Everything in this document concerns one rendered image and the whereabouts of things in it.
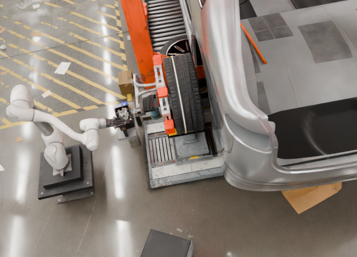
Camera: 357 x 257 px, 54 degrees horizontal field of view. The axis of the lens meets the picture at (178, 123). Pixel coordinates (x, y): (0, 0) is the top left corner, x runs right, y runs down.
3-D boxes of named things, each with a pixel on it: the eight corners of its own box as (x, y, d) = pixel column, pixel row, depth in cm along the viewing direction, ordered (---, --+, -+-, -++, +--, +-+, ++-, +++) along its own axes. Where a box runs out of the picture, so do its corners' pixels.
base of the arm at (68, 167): (53, 180, 315) (51, 177, 310) (52, 159, 328) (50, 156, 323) (73, 174, 316) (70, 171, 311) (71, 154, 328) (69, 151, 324)
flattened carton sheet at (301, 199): (347, 186, 318) (348, 184, 316) (298, 214, 307) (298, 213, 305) (324, 162, 335) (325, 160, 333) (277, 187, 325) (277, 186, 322)
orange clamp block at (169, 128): (173, 123, 280) (175, 133, 275) (164, 126, 280) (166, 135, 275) (172, 118, 275) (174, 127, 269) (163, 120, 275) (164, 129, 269)
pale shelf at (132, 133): (136, 137, 326) (136, 135, 323) (118, 140, 326) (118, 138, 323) (133, 103, 352) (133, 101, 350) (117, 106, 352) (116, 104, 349)
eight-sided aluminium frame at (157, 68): (176, 141, 299) (167, 99, 256) (168, 142, 299) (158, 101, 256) (168, 95, 332) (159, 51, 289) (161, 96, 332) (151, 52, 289)
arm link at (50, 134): (50, 154, 323) (49, 135, 335) (67, 149, 323) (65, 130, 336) (5, 104, 260) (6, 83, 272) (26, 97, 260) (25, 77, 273)
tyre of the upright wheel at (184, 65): (200, 121, 333) (208, 137, 268) (175, 126, 333) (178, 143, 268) (187, 52, 320) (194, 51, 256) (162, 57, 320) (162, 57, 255)
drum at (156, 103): (170, 108, 295) (168, 97, 284) (145, 113, 295) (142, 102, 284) (168, 96, 304) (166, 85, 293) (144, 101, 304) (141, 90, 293)
